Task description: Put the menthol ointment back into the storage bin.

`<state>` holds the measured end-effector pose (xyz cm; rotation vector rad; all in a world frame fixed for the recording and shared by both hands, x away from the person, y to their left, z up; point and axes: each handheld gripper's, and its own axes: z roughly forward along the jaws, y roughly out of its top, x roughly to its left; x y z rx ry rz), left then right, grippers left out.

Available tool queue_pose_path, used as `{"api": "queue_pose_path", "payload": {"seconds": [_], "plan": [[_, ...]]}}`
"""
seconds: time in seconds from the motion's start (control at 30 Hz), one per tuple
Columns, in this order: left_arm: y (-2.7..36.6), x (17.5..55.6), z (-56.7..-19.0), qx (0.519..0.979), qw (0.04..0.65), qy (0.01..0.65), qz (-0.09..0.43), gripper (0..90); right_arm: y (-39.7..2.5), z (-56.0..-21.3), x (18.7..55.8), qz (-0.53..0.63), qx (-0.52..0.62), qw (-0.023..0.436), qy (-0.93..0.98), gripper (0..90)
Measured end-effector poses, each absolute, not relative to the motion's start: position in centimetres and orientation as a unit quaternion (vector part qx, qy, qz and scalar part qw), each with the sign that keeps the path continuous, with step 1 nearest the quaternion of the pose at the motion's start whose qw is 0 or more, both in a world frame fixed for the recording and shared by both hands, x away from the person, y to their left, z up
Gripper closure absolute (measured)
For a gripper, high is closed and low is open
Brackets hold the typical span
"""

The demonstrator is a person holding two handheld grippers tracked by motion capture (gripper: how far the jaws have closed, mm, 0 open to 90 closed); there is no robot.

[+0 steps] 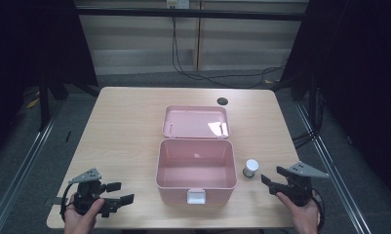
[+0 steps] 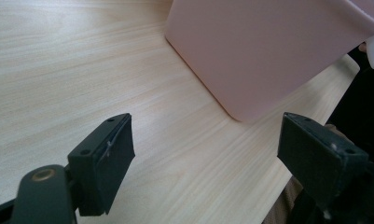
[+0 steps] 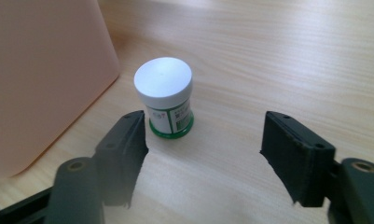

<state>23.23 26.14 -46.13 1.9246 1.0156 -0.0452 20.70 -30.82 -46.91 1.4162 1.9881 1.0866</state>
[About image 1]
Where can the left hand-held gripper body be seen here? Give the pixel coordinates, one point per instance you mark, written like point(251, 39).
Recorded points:
point(87, 191)

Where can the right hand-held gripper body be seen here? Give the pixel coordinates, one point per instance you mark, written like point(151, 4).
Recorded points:
point(297, 188)

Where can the person's right hand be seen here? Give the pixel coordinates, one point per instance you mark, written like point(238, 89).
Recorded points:
point(300, 217)

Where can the person's left hand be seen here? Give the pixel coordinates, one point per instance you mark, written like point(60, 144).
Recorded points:
point(81, 221)

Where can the small white-capped jar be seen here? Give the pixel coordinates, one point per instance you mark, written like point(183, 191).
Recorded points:
point(250, 167)

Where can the small black floor piece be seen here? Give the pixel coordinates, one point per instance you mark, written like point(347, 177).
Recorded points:
point(68, 136)

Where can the pink plastic box with lid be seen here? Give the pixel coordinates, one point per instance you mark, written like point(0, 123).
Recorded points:
point(196, 162)

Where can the black metal stand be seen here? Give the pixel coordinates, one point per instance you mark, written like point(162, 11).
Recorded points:
point(44, 104)

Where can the yellow floor tape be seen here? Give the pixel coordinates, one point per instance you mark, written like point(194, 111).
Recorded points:
point(32, 103)

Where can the dark curtain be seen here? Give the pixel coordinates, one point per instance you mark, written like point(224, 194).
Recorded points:
point(27, 45)
point(362, 81)

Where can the metal floor rail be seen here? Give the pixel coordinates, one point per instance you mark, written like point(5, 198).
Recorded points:
point(17, 169)
point(332, 169)

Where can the black horizontal frame bar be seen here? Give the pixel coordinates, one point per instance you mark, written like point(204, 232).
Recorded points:
point(189, 13)

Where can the white wall socket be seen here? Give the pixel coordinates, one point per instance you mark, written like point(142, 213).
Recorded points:
point(177, 3)

